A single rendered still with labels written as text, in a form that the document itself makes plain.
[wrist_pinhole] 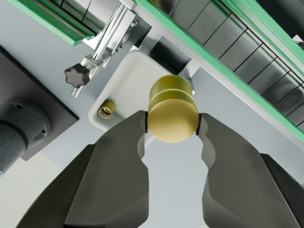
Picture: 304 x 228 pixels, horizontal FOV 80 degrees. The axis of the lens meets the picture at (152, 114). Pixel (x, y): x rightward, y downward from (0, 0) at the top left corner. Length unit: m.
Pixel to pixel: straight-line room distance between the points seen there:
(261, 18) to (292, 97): 0.21
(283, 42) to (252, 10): 0.06
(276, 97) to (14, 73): 0.63
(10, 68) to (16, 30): 0.10
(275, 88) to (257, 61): 0.07
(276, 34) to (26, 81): 0.57
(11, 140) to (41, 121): 0.10
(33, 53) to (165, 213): 0.75
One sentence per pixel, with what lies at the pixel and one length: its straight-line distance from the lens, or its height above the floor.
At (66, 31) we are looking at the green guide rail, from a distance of 0.30.
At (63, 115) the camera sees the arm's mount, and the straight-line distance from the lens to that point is 0.61.
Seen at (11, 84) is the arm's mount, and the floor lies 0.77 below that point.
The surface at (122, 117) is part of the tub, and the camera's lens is 0.54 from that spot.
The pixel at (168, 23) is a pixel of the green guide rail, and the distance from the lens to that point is 0.25.
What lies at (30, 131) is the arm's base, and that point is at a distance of 0.60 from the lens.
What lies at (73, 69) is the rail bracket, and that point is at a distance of 0.24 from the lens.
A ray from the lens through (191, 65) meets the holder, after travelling 0.48.
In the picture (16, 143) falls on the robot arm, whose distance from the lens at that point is 0.56.
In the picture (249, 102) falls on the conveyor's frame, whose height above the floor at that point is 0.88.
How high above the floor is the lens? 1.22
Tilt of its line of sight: 60 degrees down
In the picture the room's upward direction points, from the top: 172 degrees counter-clockwise
